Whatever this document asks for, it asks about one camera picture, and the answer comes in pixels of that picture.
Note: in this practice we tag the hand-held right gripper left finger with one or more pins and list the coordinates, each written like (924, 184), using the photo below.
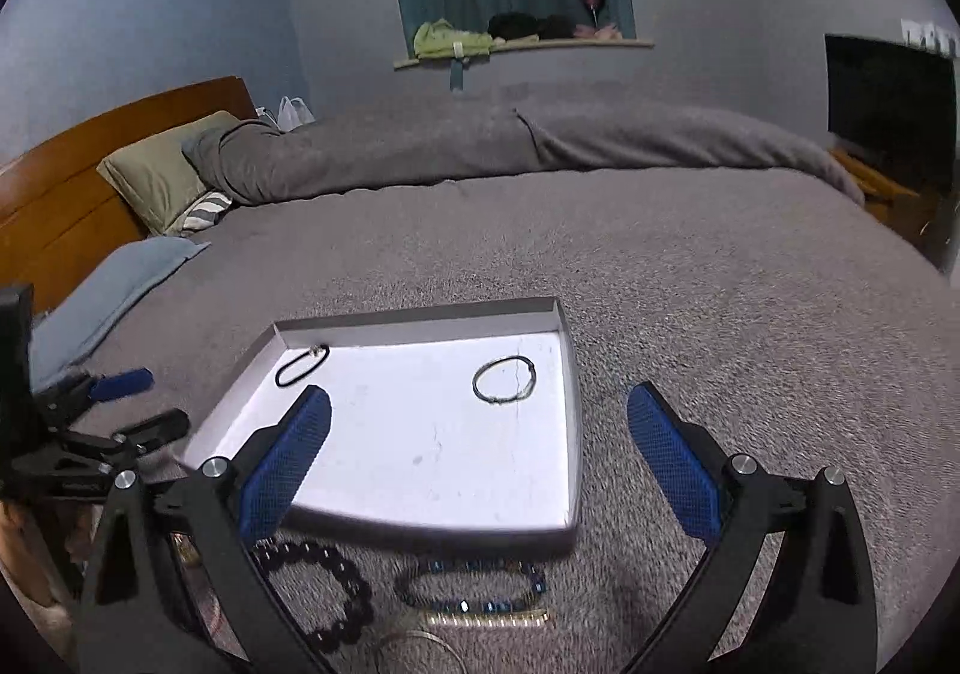
(289, 464)

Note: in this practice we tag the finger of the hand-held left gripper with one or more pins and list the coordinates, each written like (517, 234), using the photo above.
(120, 384)
(161, 425)

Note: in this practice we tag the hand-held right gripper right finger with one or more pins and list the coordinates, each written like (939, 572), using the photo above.
(675, 464)

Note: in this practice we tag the white shallow tray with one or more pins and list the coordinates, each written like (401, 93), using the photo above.
(420, 434)

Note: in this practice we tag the grey bedspread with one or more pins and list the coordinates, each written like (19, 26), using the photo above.
(712, 306)

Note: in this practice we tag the wooden headboard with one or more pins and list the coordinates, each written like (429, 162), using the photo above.
(67, 194)

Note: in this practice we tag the striped pillow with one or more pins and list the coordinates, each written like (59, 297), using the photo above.
(206, 209)

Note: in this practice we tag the thin silver bangle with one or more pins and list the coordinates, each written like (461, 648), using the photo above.
(475, 381)

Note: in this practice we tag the olive green pillow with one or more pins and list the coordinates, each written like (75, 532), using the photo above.
(150, 179)

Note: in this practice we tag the white plastic bag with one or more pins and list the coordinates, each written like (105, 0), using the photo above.
(294, 113)

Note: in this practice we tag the wooden stand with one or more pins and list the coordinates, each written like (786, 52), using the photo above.
(877, 182)

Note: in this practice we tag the grey folded duvet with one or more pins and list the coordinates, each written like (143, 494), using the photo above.
(450, 149)

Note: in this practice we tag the black monitor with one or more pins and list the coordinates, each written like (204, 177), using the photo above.
(889, 104)

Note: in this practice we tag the wooden window sill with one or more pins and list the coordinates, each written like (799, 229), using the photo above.
(570, 46)

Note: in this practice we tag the pink small trinket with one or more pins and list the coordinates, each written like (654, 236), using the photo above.
(600, 32)

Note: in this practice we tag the green cloth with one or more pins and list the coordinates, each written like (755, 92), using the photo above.
(446, 40)

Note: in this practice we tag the black cloth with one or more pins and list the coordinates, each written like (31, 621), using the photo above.
(525, 27)

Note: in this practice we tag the white wall hooks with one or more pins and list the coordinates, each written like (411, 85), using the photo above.
(926, 35)

